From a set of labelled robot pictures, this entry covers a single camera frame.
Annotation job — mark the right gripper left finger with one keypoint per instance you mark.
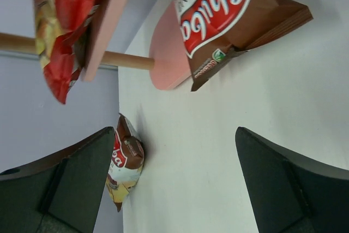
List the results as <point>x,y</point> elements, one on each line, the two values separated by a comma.
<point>60,192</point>

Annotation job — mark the red chips bag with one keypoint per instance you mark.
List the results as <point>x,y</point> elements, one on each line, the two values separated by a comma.
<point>61,35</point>

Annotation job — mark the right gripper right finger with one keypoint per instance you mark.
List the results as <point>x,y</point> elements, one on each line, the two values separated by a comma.
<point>290,192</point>

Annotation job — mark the pink three-tier shelf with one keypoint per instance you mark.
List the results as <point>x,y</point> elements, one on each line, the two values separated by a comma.
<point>166,62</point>

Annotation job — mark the brown chips bag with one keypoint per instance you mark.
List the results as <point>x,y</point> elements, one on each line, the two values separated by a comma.
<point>126,162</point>
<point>216,31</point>

